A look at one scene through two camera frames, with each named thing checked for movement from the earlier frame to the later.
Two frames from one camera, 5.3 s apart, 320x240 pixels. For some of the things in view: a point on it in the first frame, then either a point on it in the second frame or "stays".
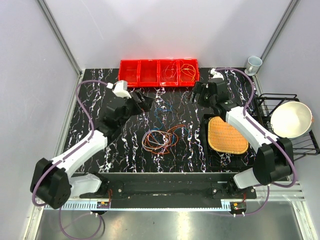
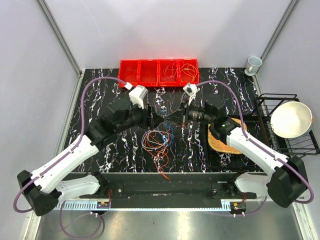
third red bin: x=169 y=74 stays
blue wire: x=167 y=109 to x=171 y=128
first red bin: x=129 y=71 stays
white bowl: x=291 y=120 stays
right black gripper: x=200 y=88 to x=175 y=117
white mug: x=253 y=64 stays
